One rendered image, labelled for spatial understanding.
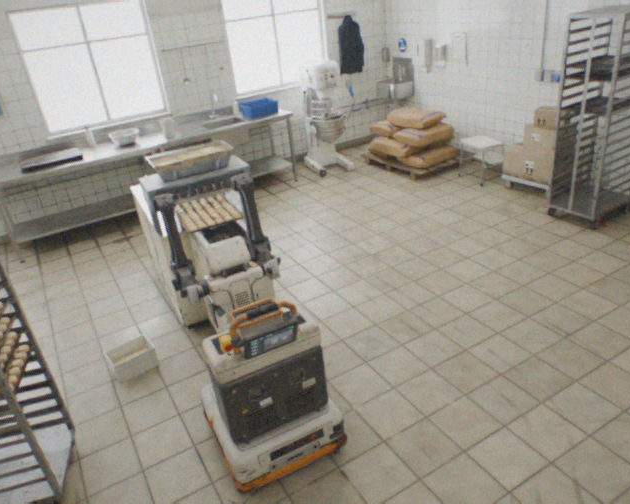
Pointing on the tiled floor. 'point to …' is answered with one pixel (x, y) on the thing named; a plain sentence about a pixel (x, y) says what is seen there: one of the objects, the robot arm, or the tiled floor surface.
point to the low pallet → (410, 166)
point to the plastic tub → (131, 358)
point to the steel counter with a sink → (195, 130)
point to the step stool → (483, 152)
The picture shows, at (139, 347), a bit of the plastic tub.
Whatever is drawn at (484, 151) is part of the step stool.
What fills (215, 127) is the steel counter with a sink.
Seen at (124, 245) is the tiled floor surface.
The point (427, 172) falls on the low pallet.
